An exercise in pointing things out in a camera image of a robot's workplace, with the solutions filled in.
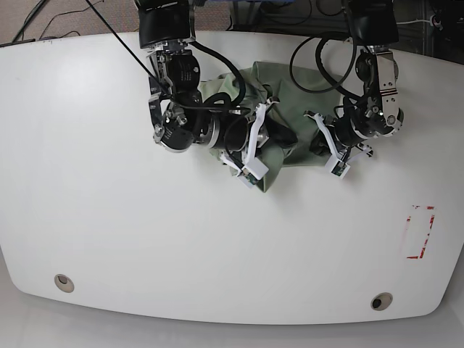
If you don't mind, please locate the green t-shirt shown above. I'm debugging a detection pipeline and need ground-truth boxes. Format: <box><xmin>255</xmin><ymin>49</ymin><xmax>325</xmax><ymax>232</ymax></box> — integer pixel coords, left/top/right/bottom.
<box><xmin>197</xmin><ymin>60</ymin><xmax>351</xmax><ymax>194</ymax></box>

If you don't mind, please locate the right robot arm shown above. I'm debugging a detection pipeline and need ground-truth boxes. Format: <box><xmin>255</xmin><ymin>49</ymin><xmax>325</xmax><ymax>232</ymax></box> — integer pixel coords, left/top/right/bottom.
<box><xmin>135</xmin><ymin>1</ymin><xmax>297</xmax><ymax>185</ymax></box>

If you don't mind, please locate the right table grommet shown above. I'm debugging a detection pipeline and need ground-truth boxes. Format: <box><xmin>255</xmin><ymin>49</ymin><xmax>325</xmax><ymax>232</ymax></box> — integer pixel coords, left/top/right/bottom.
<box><xmin>370</xmin><ymin>292</ymin><xmax>393</xmax><ymax>311</ymax></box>

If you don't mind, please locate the white cable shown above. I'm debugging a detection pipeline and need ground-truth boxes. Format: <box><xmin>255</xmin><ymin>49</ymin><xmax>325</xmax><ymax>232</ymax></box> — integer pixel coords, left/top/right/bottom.
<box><xmin>397</xmin><ymin>16</ymin><xmax>436</xmax><ymax>27</ymax></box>

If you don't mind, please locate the table grommet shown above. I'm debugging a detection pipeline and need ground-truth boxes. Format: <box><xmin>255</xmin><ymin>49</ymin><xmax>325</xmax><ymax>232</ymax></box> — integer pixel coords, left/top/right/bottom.
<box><xmin>54</xmin><ymin>274</ymin><xmax>75</xmax><ymax>294</ymax></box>
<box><xmin>370</xmin><ymin>292</ymin><xmax>393</xmax><ymax>311</ymax></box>

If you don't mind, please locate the left table grommet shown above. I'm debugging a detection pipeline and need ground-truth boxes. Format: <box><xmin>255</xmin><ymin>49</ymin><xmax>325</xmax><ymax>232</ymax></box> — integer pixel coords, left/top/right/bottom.
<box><xmin>54</xmin><ymin>274</ymin><xmax>75</xmax><ymax>294</ymax></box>

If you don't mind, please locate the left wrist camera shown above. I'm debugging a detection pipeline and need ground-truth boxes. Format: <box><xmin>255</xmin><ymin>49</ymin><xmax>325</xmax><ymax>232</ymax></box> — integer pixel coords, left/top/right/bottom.
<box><xmin>325</xmin><ymin>156</ymin><xmax>351</xmax><ymax>179</ymax></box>

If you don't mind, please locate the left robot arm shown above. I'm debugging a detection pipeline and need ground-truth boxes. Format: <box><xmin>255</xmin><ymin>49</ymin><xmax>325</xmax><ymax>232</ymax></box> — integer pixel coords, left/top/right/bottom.
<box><xmin>310</xmin><ymin>1</ymin><xmax>404</xmax><ymax>162</ymax></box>

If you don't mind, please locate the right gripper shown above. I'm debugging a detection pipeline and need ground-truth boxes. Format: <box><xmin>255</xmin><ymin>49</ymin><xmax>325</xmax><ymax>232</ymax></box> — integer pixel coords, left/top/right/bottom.
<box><xmin>219</xmin><ymin>97</ymin><xmax>298</xmax><ymax>177</ymax></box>

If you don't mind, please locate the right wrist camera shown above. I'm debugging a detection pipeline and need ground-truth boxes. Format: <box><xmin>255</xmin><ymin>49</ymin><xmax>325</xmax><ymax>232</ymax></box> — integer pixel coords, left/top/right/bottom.
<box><xmin>237</xmin><ymin>158</ymin><xmax>269</xmax><ymax>188</ymax></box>

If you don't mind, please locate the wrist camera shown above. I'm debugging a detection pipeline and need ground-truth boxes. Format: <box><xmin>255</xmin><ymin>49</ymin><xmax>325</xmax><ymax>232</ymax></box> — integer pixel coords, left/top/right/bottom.
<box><xmin>325</xmin><ymin>156</ymin><xmax>351</xmax><ymax>179</ymax></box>
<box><xmin>237</xmin><ymin>158</ymin><xmax>269</xmax><ymax>188</ymax></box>

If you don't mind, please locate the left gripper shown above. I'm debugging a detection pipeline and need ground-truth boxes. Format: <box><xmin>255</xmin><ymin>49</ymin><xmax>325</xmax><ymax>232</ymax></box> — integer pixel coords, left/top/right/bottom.
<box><xmin>304</xmin><ymin>110</ymin><xmax>376</xmax><ymax>163</ymax></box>

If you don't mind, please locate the red tape marking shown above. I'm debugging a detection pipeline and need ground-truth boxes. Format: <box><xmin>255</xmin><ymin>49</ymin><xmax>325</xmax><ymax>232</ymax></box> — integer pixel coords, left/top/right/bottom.
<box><xmin>401</xmin><ymin>205</ymin><xmax>436</xmax><ymax>260</ymax></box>

